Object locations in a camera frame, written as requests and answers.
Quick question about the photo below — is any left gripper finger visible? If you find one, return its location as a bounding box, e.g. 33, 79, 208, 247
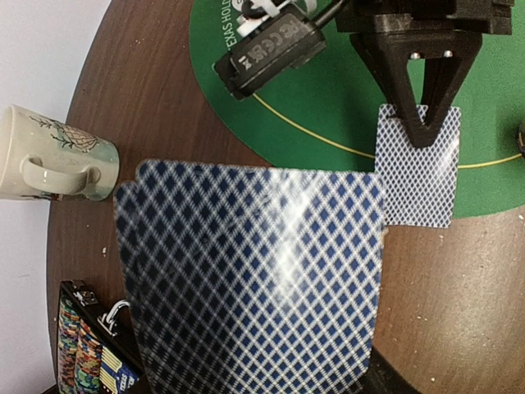
364, 355, 420, 394

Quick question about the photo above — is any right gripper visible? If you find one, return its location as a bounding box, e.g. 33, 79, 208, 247
336, 0, 512, 148

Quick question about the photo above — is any single blue playing card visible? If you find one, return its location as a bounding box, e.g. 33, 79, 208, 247
375, 104, 461, 228

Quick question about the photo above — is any poker chip stack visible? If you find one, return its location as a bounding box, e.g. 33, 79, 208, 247
516, 121, 525, 158

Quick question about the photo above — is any round green poker mat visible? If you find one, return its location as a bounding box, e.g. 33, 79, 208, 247
189, 1, 524, 218

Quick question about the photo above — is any black poker chip case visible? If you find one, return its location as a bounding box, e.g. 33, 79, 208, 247
57, 281, 144, 393

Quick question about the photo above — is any beige ceramic mug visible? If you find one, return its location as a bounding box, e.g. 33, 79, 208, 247
1, 105, 120, 201

